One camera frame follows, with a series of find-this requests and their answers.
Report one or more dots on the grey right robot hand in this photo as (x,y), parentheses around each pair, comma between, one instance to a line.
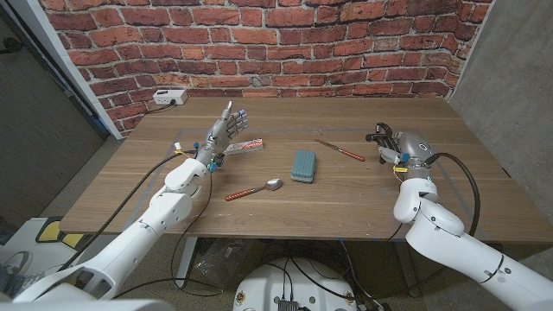
(412,147)

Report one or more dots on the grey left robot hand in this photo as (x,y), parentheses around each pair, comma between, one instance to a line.
(218,136)

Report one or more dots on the black grip strengthener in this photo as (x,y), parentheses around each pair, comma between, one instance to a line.
(376,137)

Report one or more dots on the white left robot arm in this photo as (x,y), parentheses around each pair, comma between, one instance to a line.
(142,233)

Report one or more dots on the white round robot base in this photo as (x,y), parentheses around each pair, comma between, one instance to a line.
(263,289)

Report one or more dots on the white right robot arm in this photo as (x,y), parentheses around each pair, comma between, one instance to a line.
(445,242)

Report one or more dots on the white power strip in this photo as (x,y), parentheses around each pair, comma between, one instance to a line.
(169,96)

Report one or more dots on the teal sponge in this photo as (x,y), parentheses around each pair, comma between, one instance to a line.
(303,166)

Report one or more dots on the red brick printed backdrop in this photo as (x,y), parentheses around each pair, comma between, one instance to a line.
(276,47)

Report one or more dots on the white table leg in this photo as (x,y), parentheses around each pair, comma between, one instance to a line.
(186,259)

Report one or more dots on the clear plastic bag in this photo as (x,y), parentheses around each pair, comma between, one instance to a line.
(220,263)

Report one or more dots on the grey table leg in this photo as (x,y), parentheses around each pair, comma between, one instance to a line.
(408,276)

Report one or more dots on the grey white sneaker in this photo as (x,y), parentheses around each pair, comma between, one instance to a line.
(15,261)

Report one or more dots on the person's leg in jeans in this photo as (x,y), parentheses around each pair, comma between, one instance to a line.
(17,285)

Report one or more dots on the white door frame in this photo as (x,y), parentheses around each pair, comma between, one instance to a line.
(65,60)

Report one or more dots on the black wall hook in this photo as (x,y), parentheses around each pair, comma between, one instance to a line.
(10,44)

